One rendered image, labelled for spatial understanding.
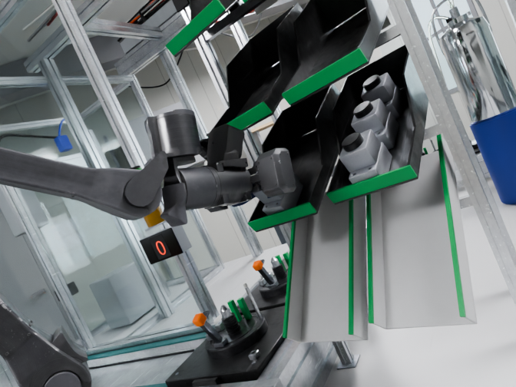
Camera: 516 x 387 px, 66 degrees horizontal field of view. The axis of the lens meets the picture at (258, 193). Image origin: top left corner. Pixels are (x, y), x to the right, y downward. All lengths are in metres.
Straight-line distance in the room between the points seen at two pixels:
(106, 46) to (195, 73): 1.38
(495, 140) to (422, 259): 0.77
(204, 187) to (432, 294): 0.35
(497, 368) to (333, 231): 0.32
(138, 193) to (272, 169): 0.17
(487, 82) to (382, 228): 0.76
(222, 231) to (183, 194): 4.41
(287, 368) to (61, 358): 0.39
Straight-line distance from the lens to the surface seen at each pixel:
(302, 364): 0.79
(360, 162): 0.57
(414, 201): 0.70
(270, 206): 0.63
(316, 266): 0.73
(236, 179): 0.56
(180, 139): 0.53
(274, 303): 1.00
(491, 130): 1.37
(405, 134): 0.65
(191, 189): 0.51
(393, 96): 0.71
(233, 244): 4.95
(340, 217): 0.74
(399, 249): 0.68
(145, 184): 0.49
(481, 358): 0.78
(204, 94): 5.12
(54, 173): 0.50
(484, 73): 1.36
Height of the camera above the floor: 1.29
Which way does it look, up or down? 4 degrees down
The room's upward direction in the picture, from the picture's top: 25 degrees counter-clockwise
